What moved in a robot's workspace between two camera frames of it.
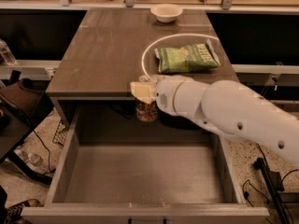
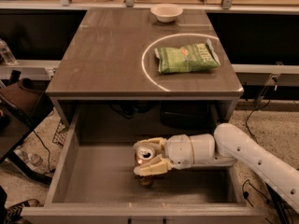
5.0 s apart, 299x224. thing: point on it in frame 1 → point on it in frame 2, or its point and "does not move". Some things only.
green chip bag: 194,57 does not move
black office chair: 23,105 does not move
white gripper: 164,95 → 178,150
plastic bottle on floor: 33,160 does not move
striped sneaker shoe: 13,215 does not move
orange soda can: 146,112 → 144,151
